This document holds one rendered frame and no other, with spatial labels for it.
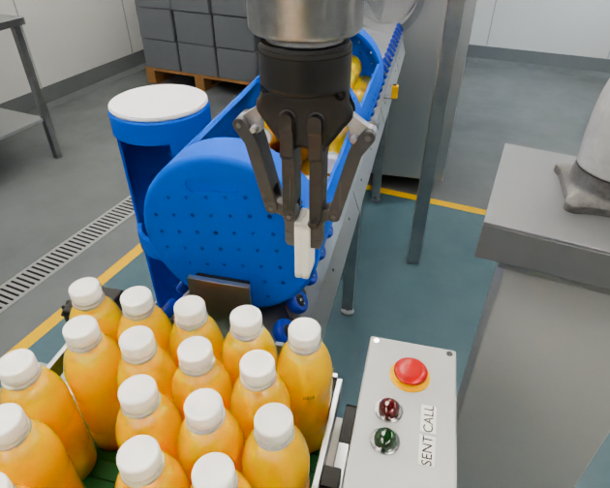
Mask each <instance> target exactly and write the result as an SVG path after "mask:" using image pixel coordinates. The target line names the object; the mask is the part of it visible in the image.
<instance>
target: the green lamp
mask: <svg viewBox="0 0 610 488"><path fill-rule="evenodd" d="M396 442H397V438H396V434H395V433H394V431H393V430H392V429H390V428H387V427H381V428H379V429H378V430H377V431H376V433H375V435H374V443H375V445H376V446H377V447H378V448H380V449H382V450H391V449H392V448H394V447H395V445H396Z"/></svg>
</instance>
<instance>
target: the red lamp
mask: <svg viewBox="0 0 610 488"><path fill-rule="evenodd" d="M378 410H379V413H380V414H381V415H382V416H383V417H385V418H395V417H397V416H398V415H399V413H400V406H399V403H398V402H397V401H396V400H395V399H393V398H389V397H386V398H383V399H381V401H380V403H379V406H378Z"/></svg>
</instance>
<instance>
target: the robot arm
mask: <svg viewBox="0 0 610 488"><path fill-rule="evenodd" d="M364 1H365V0H246V6H247V21H248V27H249V29H250V31H251V32H252V33H253V34H254V35H256V36H258V37H261V39H260V41H259V42H258V49H259V82H260V92H259V96H258V98H257V102H256V106H255V107H252V108H251V109H247V108H246V109H244V110H243V111H242V112H241V113H240V114H239V115H238V116H237V117H236V118H235V119H234V120H233V122H232V126H233V128H234V130H235V131H236V132H237V133H238V134H239V136H240V137H241V139H242V140H243V142H244V143H245V145H246V149H247V152H248V155H249V158H250V161H251V165H252V168H253V171H254V174H255V177H256V179H257V183H258V186H259V191H260V194H261V198H262V201H263V204H264V207H265V210H266V211H267V212H268V213H270V214H274V213H277V214H280V215H281V216H282V217H283V218H284V220H285V240H286V242H287V244H288V245H292V246H294V276H295V277H296V278H302V279H309V277H310V274H311V272H312V269H313V266H314V264H315V249H320V247H321V245H322V242H323V240H324V233H325V222H326V221H331V222H334V223H335V222H338V221H339V220H340V217H341V215H342V212H343V209H344V206H345V203H346V200H347V198H348V195H349V192H350V189H351V184H352V181H353V179H354V177H355V174H356V171H357V168H358V165H359V162H360V159H361V157H362V155H363V154H364V153H365V152H366V151H367V150H368V149H369V147H370V146H371V145H372V144H373V143H374V141H375V139H376V136H377V133H378V130H379V125H378V123H377V122H375V121H369V122H367V121H366V120H365V119H363V118H362V117H361V116H360V115H358V114H357V113H356V112H355V104H354V101H353V99H352V97H351V59H352V41H351V40H350V37H353V36H355V35H356V34H358V33H359V32H360V31H361V28H362V26H363V16H364ZM263 120H264V121H263ZM264 122H265V123H266V124H267V126H268V127H269V129H270V130H271V131H272V133H273V134H274V136H275V137H276V138H277V139H278V140H279V141H280V158H281V159H282V186H283V191H282V188H281V184H280V181H279V177H278V174H277V170H276V168H275V164H274V161H273V157H272V154H271V150H270V147H269V143H268V140H267V136H266V133H265V131H264V128H263V127H264ZM347 125H348V126H349V128H350V132H349V135H348V139H349V142H350V143H351V149H350V151H349V153H348V156H347V159H346V161H345V164H344V167H343V170H342V173H341V176H340V179H339V182H338V185H337V188H336V191H335V194H334V198H333V200H332V202H329V203H326V200H327V165H328V149H329V145H330V144H331V142H332V141H333V140H334V139H335V138H336V137H337V136H338V135H339V134H340V133H341V132H342V131H343V130H344V128H345V127H346V126H347ZM301 147H304V148H306V149H308V161H309V209H308V208H304V207H302V208H301V209H300V207H301V205H302V202H303V201H301ZM554 171H555V173H556V174H557V175H558V176H559V179H560V183H561V186H562V190H563V194H564V205H563V209H564V210H565V211H567V212H570V213H574V214H591V215H597V216H603V217H609V218H610V78H609V79H608V81H607V83H606V84H605V86H604V88H603V89H602V91H601V93H600V95H599V97H598V100H597V102H596V104H595V107H594V110H593V112H592V114H591V117H590V119H589V122H588V125H587V127H586V130H585V133H584V135H583V138H582V142H581V146H580V150H579V152H578V155H577V158H576V160H575V162H574V164H569V163H556V165H555V167H554Z"/></svg>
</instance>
